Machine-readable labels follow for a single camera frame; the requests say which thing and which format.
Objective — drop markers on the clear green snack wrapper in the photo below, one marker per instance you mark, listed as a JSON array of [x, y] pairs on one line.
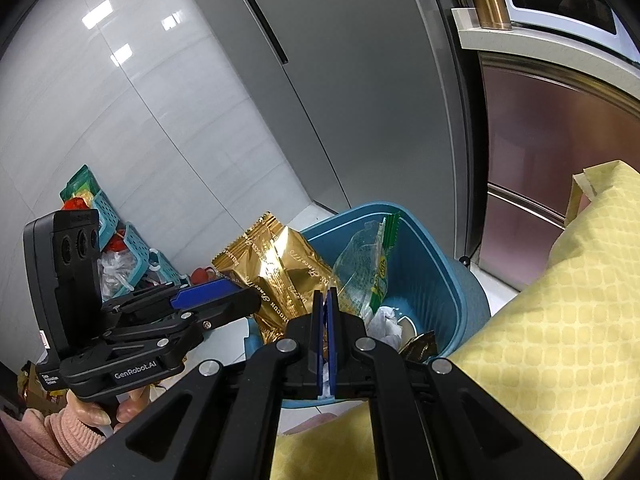
[[367, 270]]

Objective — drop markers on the blue trash bin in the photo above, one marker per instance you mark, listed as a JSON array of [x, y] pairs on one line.
[[435, 280]]

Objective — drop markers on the white plastic bag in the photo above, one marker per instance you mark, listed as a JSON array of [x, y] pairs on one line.
[[115, 272]]

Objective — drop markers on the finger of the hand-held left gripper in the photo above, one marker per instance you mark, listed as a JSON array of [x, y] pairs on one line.
[[205, 294], [230, 310]]

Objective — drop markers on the yellow checked tablecloth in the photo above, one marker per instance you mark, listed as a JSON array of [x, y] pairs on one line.
[[550, 335]]

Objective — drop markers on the green snack packet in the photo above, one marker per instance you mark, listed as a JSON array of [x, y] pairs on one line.
[[80, 185]]

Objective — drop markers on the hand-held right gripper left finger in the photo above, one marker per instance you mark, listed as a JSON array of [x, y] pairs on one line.
[[318, 340]]

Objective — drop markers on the grey refrigerator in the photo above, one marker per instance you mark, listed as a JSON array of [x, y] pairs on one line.
[[350, 85]]

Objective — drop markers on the kitchen counter cabinet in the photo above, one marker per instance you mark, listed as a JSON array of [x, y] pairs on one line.
[[540, 135]]

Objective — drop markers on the person's left hand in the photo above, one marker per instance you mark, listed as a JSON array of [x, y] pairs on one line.
[[97, 415]]

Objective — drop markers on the large gold snack bag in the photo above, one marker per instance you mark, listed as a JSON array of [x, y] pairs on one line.
[[280, 280]]

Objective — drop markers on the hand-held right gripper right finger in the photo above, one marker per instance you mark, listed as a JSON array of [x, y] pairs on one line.
[[332, 345]]

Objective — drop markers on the teal plastic basket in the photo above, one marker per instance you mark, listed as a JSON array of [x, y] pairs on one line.
[[134, 247], [106, 215], [165, 270]]

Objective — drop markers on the white tissue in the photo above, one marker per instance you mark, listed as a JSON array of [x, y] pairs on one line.
[[386, 325]]

